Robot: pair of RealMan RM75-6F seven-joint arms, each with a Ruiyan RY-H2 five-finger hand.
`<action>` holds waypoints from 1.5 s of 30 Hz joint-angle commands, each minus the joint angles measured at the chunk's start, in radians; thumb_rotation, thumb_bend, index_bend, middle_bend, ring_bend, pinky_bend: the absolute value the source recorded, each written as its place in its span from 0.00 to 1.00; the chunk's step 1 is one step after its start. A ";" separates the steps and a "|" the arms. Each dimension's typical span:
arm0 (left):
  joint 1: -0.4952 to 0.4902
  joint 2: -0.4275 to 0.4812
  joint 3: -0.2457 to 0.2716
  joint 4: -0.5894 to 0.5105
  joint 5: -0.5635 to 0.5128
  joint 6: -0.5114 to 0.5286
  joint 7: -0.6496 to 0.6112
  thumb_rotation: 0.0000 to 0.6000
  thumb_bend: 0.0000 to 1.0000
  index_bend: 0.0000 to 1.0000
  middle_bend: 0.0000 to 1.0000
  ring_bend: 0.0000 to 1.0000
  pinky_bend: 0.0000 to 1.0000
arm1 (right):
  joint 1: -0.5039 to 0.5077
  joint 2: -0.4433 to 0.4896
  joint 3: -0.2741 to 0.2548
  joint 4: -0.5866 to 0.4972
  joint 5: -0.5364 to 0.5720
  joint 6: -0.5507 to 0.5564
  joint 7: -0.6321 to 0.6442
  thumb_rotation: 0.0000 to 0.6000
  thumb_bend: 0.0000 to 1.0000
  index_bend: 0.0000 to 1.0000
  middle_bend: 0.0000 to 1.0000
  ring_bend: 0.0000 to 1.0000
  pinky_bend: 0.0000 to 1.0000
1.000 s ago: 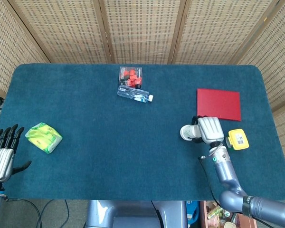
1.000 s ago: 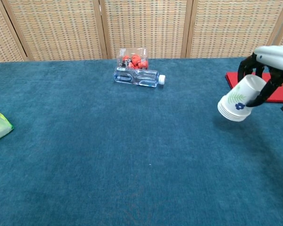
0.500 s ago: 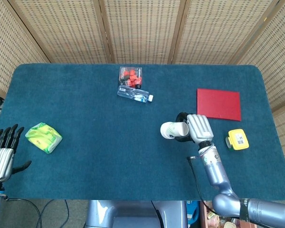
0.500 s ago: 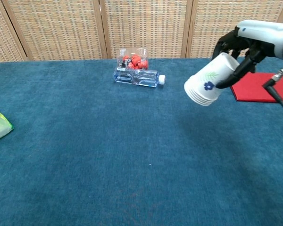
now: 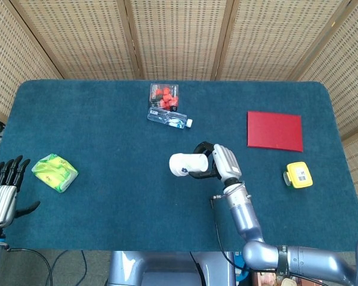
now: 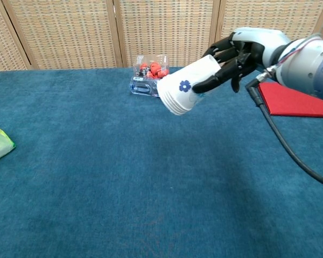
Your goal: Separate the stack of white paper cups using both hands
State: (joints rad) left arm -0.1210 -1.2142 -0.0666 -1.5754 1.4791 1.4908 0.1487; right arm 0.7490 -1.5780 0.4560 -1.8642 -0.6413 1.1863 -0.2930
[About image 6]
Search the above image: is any white floral paper cup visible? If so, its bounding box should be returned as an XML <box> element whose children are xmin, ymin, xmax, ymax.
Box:
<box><xmin>160</xmin><ymin>91</ymin><xmax>195</xmax><ymax>114</ymax></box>
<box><xmin>158</xmin><ymin>88</ymin><xmax>196</xmax><ymax>112</ymax></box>
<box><xmin>157</xmin><ymin>85</ymin><xmax>196</xmax><ymax>110</ymax></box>
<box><xmin>161</xmin><ymin>94</ymin><xmax>195</xmax><ymax>117</ymax></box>
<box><xmin>156</xmin><ymin>54</ymin><xmax>222</xmax><ymax>108</ymax></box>

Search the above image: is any green tissue pack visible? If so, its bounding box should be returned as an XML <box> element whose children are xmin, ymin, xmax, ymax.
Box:
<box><xmin>0</xmin><ymin>125</ymin><xmax>17</xmax><ymax>166</ymax></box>

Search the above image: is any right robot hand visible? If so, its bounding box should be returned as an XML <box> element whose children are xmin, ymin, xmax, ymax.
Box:
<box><xmin>192</xmin><ymin>26</ymin><xmax>292</xmax><ymax>94</ymax></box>

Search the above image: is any red flat folder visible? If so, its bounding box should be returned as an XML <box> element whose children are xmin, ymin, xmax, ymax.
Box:
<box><xmin>258</xmin><ymin>82</ymin><xmax>323</xmax><ymax>119</ymax></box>

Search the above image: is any clear box of red pieces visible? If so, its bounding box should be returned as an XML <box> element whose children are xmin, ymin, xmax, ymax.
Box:
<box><xmin>134</xmin><ymin>54</ymin><xmax>170</xmax><ymax>80</ymax></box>

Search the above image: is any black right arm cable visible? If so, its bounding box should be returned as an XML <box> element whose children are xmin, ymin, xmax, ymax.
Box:
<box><xmin>244</xmin><ymin>67</ymin><xmax>323</xmax><ymax>190</ymax></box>

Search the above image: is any teal blue table cloth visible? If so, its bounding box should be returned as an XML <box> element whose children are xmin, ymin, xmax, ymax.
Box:
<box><xmin>0</xmin><ymin>63</ymin><xmax>323</xmax><ymax>258</ymax></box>

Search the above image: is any clear water bottle white cap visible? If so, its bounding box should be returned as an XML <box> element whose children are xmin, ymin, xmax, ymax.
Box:
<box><xmin>129</xmin><ymin>76</ymin><xmax>162</xmax><ymax>98</ymax></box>

